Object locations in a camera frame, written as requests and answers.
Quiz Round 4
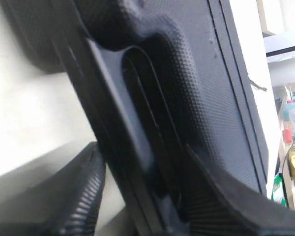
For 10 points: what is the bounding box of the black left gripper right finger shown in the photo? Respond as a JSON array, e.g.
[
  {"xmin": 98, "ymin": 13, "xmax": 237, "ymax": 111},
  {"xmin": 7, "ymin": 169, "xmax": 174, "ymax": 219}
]
[{"xmin": 184, "ymin": 146, "xmax": 295, "ymax": 236}]

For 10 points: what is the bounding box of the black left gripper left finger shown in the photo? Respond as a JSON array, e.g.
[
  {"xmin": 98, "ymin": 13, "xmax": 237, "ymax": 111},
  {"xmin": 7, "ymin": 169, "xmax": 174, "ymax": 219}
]
[{"xmin": 0, "ymin": 142, "xmax": 106, "ymax": 236}]

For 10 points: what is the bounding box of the black plastic carry case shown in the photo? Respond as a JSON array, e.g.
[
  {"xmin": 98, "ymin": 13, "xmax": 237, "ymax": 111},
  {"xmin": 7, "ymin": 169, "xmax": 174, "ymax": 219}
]
[{"xmin": 7, "ymin": 0, "xmax": 267, "ymax": 235}]

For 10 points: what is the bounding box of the green white package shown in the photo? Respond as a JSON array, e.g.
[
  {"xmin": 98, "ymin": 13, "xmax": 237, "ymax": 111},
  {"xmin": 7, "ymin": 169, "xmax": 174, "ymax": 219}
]
[{"xmin": 271, "ymin": 173, "xmax": 289, "ymax": 207}]

